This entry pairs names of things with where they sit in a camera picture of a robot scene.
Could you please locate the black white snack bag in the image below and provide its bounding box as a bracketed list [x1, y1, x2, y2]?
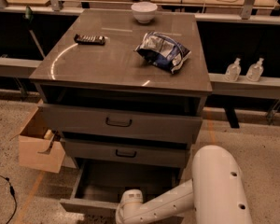
[134, 32, 191, 74]

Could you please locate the grey bottom drawer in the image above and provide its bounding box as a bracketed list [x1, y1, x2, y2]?
[60, 160, 179, 217]

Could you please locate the grey drawer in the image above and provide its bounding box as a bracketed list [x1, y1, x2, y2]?
[60, 160, 179, 217]
[39, 104, 202, 144]
[61, 138, 189, 168]

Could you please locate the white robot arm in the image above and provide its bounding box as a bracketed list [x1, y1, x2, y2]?
[116, 145, 253, 224]

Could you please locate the grey drawer cabinet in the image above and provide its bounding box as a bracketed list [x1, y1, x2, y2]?
[29, 8, 213, 173]

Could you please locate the grey top drawer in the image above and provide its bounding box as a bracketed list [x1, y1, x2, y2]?
[39, 104, 202, 144]

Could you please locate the grey middle drawer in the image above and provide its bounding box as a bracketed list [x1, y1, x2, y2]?
[61, 138, 189, 168]

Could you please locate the black remote control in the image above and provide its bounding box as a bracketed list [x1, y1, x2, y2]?
[74, 34, 105, 46]

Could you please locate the white ceramic bowl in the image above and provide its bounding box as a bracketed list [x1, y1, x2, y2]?
[131, 2, 158, 23]

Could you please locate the left clear pump bottle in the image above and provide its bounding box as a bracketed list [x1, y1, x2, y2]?
[225, 58, 241, 82]

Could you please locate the clear pump bottle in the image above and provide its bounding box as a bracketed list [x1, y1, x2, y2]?
[245, 58, 264, 82]
[225, 58, 241, 82]

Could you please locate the cardboard box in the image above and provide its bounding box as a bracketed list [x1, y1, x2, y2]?
[16, 101, 65, 173]

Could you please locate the right clear pump bottle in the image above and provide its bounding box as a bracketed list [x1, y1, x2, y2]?
[245, 58, 264, 82]

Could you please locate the grey metal rail shelf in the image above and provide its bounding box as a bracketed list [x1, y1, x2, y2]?
[0, 57, 280, 100]

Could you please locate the black floor cable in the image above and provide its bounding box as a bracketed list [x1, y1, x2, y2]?
[0, 174, 18, 224]

